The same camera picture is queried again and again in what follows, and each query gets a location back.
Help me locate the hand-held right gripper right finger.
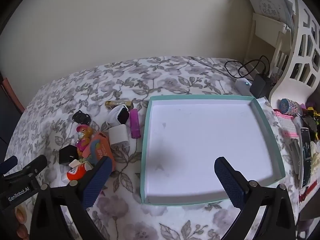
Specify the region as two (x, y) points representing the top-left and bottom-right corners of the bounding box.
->
(214, 156), (297, 240)

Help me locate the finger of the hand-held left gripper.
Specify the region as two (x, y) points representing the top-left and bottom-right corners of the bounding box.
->
(0, 155), (18, 177)
(4, 154), (48, 180)

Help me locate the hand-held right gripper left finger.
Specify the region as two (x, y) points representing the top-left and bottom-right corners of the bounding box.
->
(29, 155), (113, 240)

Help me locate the orange glue bottle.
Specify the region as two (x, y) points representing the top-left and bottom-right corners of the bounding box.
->
(61, 162), (94, 182)

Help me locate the orange and blue case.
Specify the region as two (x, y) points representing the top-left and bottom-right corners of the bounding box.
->
(82, 131), (116, 173)

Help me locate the black charger cube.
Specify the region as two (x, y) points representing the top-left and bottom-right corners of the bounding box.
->
(59, 144), (79, 167)

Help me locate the toy dog with pink hat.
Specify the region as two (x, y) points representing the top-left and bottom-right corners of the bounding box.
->
(76, 124), (95, 159)

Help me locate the white charger plug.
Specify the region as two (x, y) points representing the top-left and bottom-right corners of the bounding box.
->
(108, 124), (130, 151)

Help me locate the teal cardboard tray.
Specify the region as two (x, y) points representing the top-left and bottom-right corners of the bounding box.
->
(140, 94), (286, 206)

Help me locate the black car key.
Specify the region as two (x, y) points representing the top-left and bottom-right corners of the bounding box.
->
(72, 110), (91, 125)

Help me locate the purple lighter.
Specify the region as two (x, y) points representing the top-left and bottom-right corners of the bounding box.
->
(129, 109), (141, 139)

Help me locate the white smartwatch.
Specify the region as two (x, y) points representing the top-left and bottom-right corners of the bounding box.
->
(106, 105), (130, 130)

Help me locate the gold rectangular case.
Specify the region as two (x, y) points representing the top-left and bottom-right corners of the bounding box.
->
(105, 100), (134, 110)

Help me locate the person's left hand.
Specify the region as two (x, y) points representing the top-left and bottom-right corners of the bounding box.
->
(14, 204), (30, 240)

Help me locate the dark cabinet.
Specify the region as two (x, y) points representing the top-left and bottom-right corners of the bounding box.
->
(0, 75), (25, 155)

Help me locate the black remote control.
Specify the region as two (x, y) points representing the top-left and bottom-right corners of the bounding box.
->
(299, 127), (312, 189)

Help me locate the pink knitted cloth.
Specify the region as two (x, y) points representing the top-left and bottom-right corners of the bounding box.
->
(274, 109), (300, 140)

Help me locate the silver wristwatch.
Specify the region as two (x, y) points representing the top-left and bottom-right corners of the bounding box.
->
(279, 98), (304, 117)

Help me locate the white power bank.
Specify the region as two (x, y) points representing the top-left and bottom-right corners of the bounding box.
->
(235, 78), (265, 103)

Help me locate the black power adapter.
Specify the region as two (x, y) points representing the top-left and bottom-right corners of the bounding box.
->
(250, 74), (272, 99)

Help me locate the dark key bunch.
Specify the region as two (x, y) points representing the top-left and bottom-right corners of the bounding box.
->
(301, 106), (320, 140)

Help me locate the floral blanket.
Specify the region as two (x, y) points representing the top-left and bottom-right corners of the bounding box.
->
(5, 56), (300, 240)

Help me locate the white book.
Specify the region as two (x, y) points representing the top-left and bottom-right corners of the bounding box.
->
(244, 0), (294, 28)

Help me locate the black cable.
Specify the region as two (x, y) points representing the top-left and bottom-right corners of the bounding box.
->
(224, 55), (272, 79)

